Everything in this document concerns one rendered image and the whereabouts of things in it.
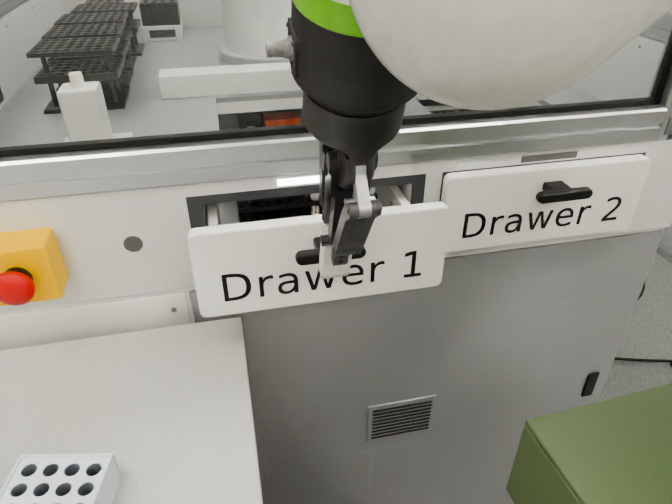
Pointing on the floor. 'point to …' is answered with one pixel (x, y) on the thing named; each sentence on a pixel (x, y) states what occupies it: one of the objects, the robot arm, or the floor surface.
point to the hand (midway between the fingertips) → (335, 252)
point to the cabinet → (407, 367)
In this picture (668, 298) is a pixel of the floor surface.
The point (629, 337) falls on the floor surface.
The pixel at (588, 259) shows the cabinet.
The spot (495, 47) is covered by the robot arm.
